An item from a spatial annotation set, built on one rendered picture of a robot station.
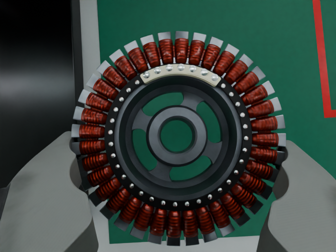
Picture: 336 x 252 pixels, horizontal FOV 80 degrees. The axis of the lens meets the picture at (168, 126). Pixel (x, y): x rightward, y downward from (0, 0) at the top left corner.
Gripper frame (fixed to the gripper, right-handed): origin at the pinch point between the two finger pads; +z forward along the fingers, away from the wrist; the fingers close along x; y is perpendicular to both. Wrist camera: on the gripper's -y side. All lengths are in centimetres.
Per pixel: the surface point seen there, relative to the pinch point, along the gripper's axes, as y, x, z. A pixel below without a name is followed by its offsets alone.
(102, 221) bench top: 13.6, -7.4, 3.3
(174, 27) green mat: -5.1, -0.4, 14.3
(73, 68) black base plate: -1.3, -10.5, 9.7
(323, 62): -2.2, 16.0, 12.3
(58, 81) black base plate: -0.1, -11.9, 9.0
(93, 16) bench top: -5.9, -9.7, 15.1
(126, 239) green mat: 14.9, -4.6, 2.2
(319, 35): -4.8, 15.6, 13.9
